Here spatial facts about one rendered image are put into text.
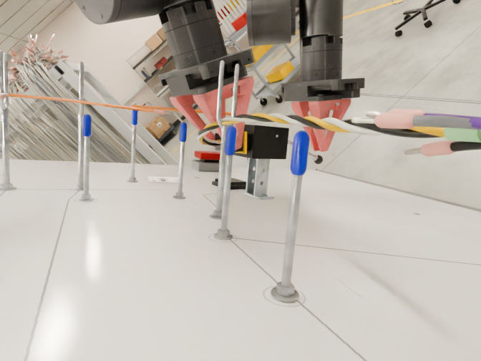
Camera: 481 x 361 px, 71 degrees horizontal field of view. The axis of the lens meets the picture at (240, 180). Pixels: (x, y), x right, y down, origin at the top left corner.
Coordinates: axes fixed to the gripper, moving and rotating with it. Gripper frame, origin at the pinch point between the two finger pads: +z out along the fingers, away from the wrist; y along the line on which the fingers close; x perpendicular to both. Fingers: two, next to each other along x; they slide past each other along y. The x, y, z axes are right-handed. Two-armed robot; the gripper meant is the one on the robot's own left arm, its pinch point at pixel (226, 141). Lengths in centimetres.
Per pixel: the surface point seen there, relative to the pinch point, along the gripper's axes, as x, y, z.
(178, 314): -17.1, 20.4, 0.0
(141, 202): -11.6, -0.7, 2.2
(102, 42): 234, -778, -83
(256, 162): 3.0, 0.5, 4.1
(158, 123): 250, -674, 106
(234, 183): 2.1, -4.7, 7.5
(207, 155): 7.6, -20.8, 7.3
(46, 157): -13, -68, 4
